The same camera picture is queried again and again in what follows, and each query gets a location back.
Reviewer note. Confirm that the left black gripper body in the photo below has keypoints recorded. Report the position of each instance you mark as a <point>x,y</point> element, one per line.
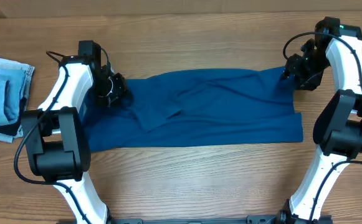
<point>118,90</point>

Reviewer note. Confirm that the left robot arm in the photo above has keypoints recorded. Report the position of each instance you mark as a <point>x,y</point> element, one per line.
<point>55,150</point>

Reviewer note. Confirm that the folded light blue jeans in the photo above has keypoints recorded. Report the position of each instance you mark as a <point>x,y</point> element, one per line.
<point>15,83</point>

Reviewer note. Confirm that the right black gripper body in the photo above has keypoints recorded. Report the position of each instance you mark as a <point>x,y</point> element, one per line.
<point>293,66</point>

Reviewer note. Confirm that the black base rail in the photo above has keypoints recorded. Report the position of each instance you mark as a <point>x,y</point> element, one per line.
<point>251,219</point>

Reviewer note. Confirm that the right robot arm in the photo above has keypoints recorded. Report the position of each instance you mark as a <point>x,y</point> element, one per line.
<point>337,132</point>

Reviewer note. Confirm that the folded black garment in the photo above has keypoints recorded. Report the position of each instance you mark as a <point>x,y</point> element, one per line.
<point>10,114</point>

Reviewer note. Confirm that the dark blue t-shirt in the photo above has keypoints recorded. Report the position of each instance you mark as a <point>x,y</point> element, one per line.
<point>202,107</point>

